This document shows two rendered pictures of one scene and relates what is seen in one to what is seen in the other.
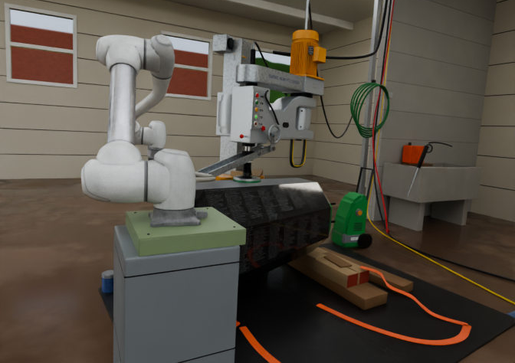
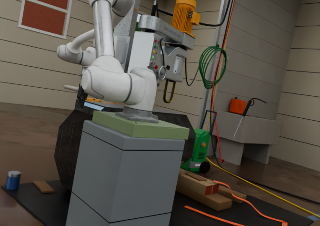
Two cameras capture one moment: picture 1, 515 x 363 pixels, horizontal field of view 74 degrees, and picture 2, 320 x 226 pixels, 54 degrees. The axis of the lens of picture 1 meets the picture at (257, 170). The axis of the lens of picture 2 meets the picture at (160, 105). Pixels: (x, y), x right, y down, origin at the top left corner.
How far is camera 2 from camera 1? 0.74 m
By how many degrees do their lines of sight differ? 15
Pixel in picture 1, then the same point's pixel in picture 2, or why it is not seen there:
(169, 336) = (138, 197)
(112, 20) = not seen: outside the picture
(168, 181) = (144, 89)
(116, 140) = (107, 55)
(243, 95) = (144, 39)
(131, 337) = (118, 194)
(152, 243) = (140, 129)
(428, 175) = (249, 123)
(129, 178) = (121, 82)
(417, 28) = (249, 12)
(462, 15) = (278, 8)
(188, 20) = not seen: outside the picture
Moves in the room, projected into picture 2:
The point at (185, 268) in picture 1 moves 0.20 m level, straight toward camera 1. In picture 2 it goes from (155, 149) to (174, 161)
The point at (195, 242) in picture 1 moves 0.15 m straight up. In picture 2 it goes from (162, 132) to (167, 103)
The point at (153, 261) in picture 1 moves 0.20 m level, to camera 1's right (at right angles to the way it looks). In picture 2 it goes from (139, 141) to (180, 147)
